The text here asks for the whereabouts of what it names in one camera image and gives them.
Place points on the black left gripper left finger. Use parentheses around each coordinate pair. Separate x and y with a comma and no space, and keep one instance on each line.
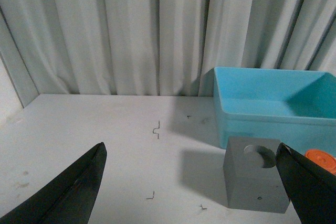
(69,197)

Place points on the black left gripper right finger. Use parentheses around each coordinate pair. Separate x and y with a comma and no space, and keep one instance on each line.
(310,188)

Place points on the gray cube with round hole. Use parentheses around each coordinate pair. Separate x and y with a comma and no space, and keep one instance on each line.
(252,180)

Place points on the blue plastic box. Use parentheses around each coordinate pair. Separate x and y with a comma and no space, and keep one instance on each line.
(296,107)

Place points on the orange cylinder part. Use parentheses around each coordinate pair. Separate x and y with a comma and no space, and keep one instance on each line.
(321,158)

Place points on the pale gray curtain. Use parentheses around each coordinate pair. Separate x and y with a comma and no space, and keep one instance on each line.
(157,47)

